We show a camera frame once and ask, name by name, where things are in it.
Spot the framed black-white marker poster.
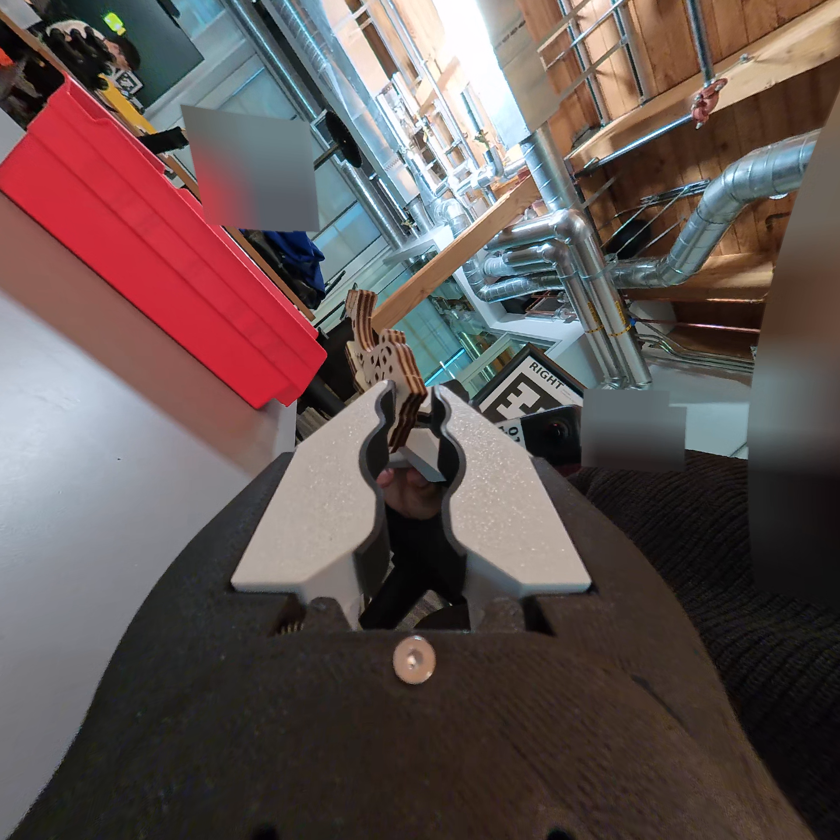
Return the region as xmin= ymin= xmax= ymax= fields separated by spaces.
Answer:
xmin=471 ymin=343 xmax=586 ymax=427

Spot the silver ventilation duct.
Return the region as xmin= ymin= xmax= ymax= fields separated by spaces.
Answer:
xmin=607 ymin=128 xmax=821 ymax=290

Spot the person's right hand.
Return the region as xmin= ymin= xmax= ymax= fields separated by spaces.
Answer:
xmin=381 ymin=466 xmax=447 ymax=519

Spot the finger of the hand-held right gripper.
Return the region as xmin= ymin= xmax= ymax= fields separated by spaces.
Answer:
xmin=403 ymin=427 xmax=455 ymax=483

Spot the metal wire cable tray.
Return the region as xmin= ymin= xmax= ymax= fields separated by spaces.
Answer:
xmin=591 ymin=178 xmax=711 ymax=260

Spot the silver pipe bundle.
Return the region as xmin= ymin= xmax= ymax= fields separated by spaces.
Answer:
xmin=407 ymin=197 xmax=592 ymax=309

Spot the wooden beam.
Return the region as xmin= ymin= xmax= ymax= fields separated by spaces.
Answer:
xmin=371 ymin=174 xmax=542 ymax=332

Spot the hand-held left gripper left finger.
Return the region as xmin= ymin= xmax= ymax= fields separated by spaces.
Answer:
xmin=230 ymin=381 xmax=400 ymax=624

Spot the red pipe clamp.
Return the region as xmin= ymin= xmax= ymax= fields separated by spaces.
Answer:
xmin=689 ymin=79 xmax=729 ymax=129

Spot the wooden puzzle model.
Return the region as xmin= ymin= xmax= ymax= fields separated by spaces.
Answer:
xmin=344 ymin=287 xmax=435 ymax=454

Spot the silver vertical pipe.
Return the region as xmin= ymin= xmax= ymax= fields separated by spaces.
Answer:
xmin=521 ymin=125 xmax=651 ymax=388

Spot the red plastic bin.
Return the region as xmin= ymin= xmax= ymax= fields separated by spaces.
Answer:
xmin=0 ymin=73 xmax=328 ymax=409

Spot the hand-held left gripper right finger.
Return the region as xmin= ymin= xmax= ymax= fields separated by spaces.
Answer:
xmin=433 ymin=384 xmax=593 ymax=614

